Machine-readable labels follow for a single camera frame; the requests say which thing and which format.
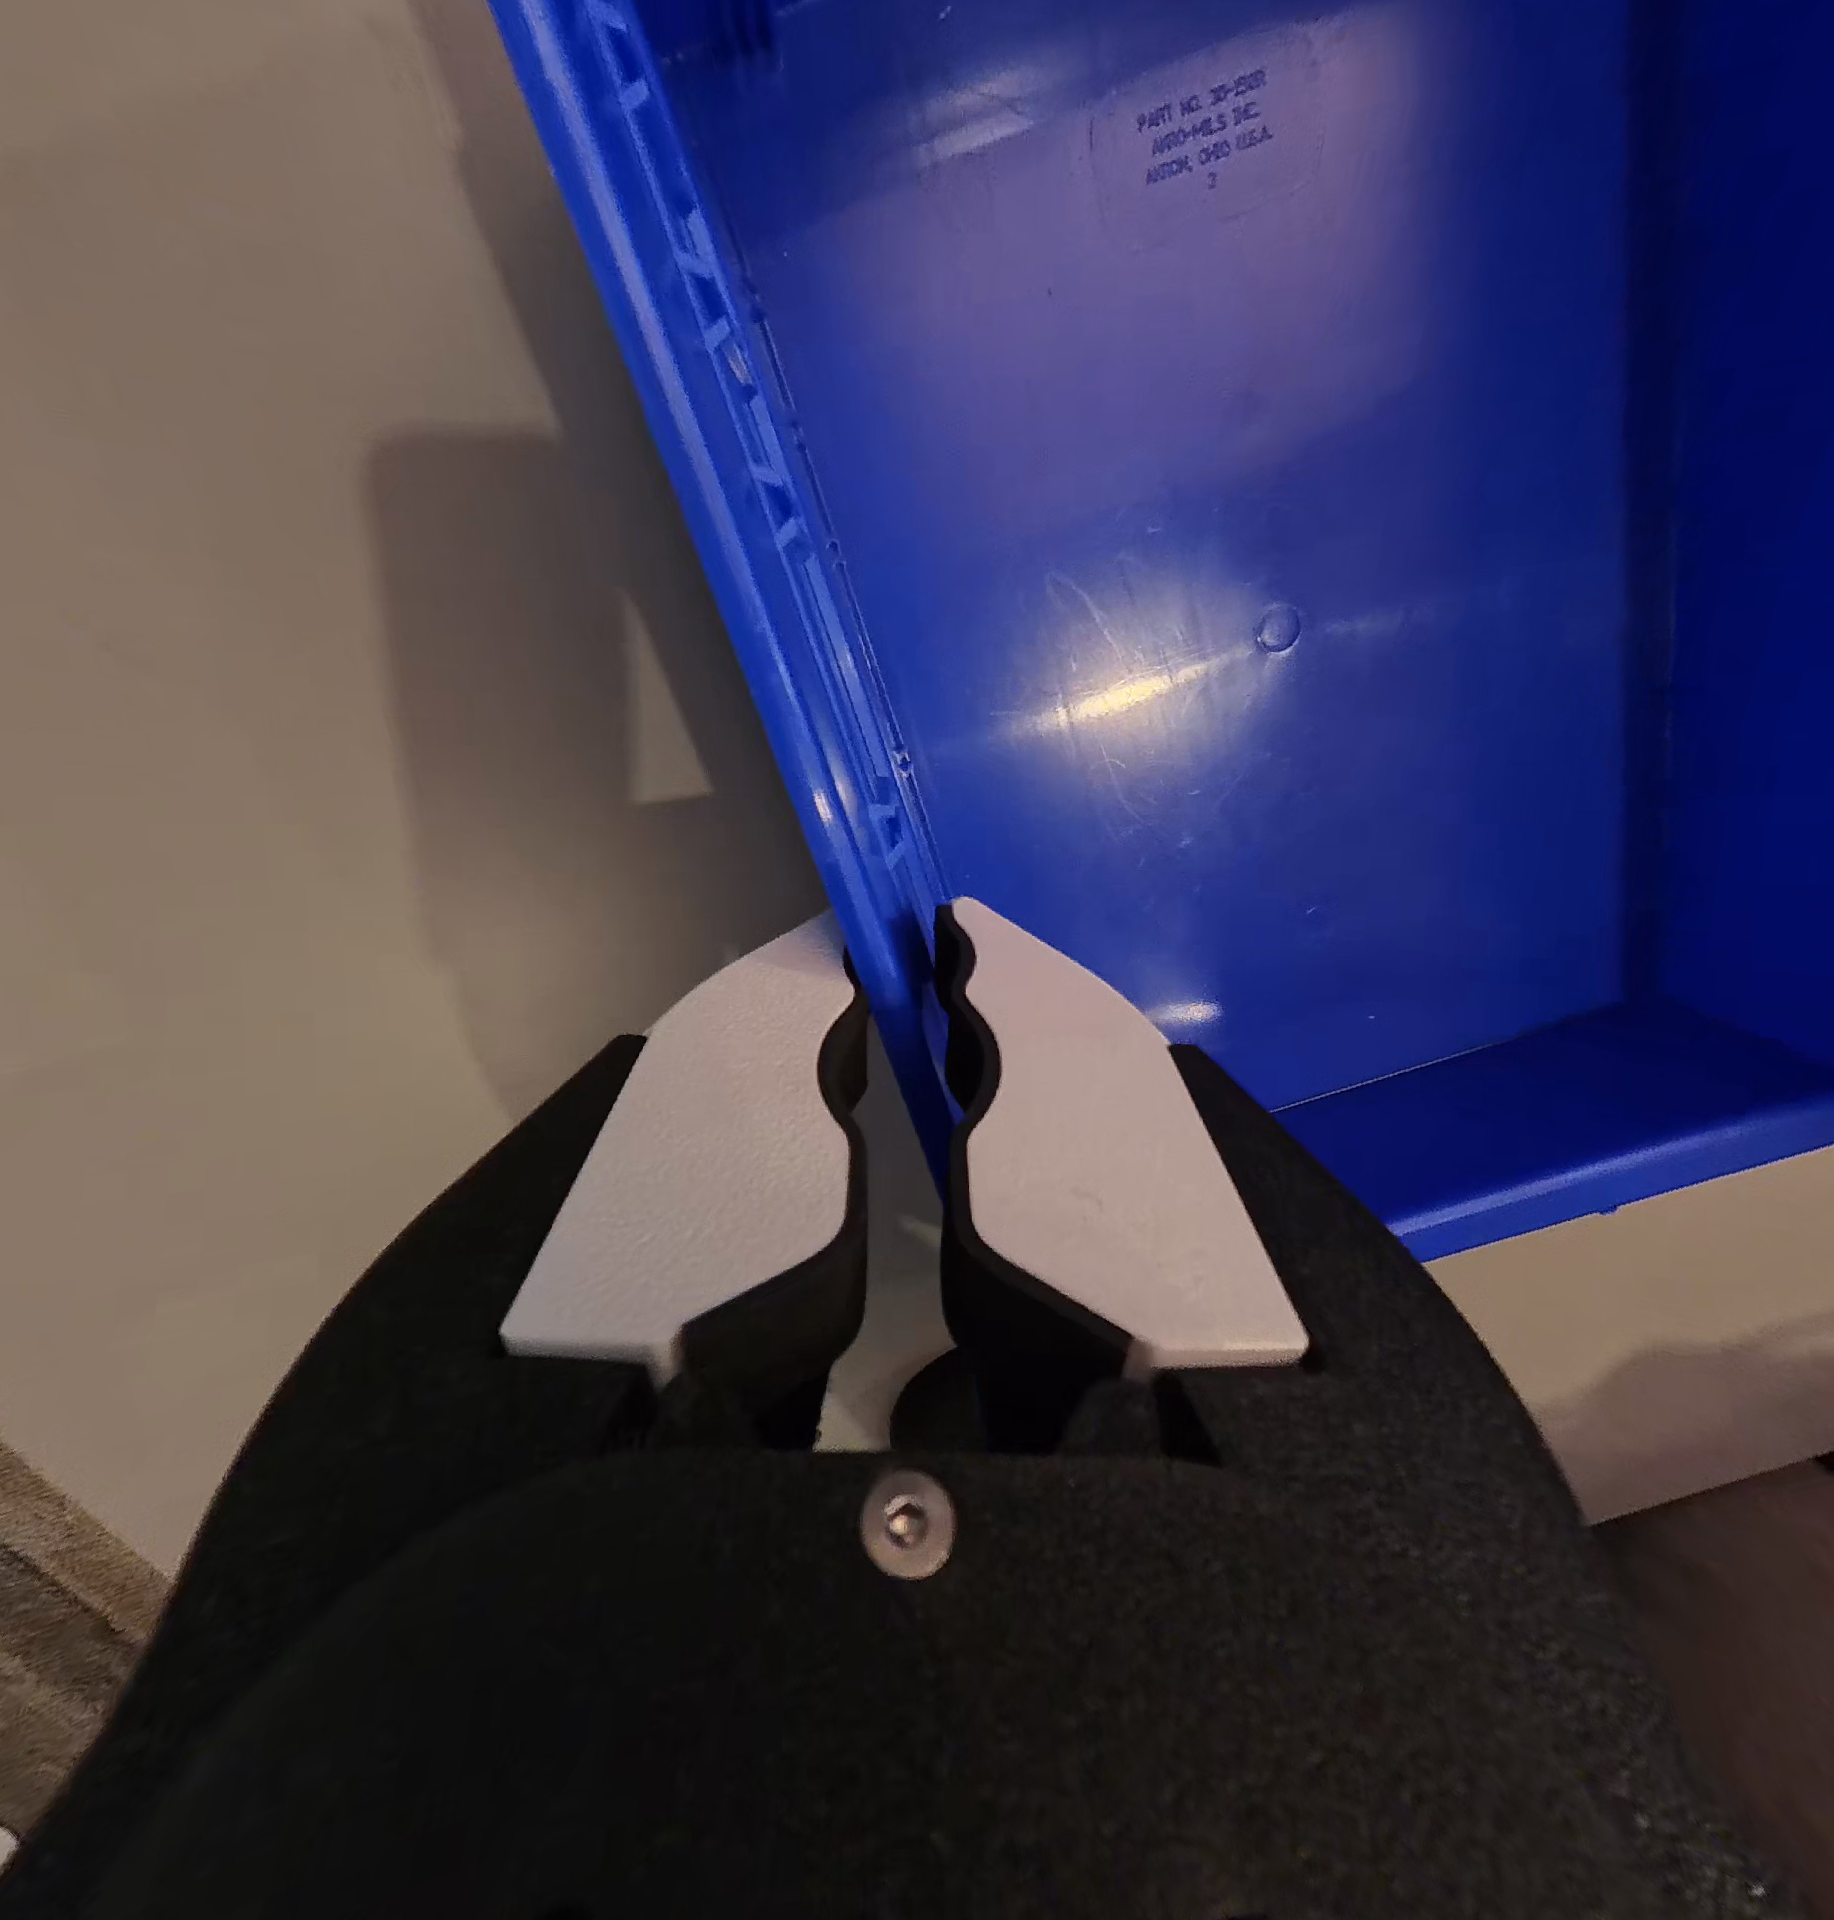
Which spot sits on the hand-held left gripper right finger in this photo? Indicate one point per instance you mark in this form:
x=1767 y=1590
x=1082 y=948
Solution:
x=1128 y=1200

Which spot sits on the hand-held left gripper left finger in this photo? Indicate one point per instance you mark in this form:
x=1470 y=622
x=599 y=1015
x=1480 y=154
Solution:
x=693 y=1185

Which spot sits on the blue plastic bin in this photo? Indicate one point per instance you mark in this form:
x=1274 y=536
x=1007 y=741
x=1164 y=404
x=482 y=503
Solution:
x=1233 y=525

